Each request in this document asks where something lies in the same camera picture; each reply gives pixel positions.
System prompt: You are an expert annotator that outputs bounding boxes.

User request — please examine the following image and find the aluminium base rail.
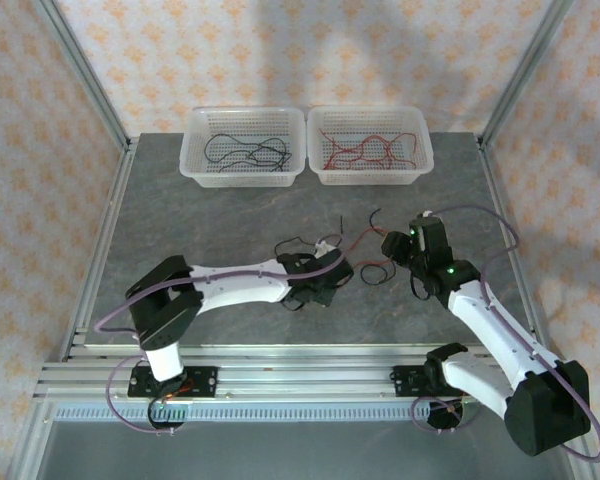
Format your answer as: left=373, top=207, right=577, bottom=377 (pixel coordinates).
left=34, top=342, right=580, bottom=402

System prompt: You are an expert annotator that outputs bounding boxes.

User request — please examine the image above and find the white perforated plastic basket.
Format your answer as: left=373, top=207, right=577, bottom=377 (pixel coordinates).
left=305, top=104, right=435, bottom=187
left=179, top=104, right=309, bottom=187

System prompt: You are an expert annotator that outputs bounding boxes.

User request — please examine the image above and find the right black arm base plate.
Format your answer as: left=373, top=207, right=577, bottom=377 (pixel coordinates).
left=392, top=364, right=483, bottom=399

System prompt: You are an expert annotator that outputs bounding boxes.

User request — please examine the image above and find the aluminium table edge rail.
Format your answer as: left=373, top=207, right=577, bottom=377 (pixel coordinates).
left=69, top=139, right=140, bottom=361
left=477, top=134, right=551, bottom=359

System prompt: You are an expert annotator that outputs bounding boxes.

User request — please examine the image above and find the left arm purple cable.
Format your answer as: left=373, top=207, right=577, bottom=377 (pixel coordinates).
left=93, top=252, right=354, bottom=437

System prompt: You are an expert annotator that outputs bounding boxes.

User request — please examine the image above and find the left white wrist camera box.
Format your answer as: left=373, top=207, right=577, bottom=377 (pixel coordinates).
left=313, top=239, right=344, bottom=261

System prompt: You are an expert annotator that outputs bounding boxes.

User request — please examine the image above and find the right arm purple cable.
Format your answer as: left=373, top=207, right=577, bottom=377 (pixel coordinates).
left=410, top=204, right=600, bottom=462

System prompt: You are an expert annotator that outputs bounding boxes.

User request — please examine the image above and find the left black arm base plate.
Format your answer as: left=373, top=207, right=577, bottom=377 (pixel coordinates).
left=128, top=365, right=219, bottom=399

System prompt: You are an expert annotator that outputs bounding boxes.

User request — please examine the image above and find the aluminium frame post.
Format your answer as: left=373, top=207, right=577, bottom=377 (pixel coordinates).
left=34, top=0, right=134, bottom=151
left=477, top=0, right=576, bottom=146

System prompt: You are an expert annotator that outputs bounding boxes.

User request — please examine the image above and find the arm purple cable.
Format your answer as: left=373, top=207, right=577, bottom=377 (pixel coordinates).
left=93, top=252, right=354, bottom=437
left=410, top=204, right=600, bottom=462

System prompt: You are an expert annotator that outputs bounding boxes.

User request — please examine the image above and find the slotted grey cable duct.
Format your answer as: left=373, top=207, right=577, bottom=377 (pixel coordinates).
left=53, top=404, right=416, bottom=422

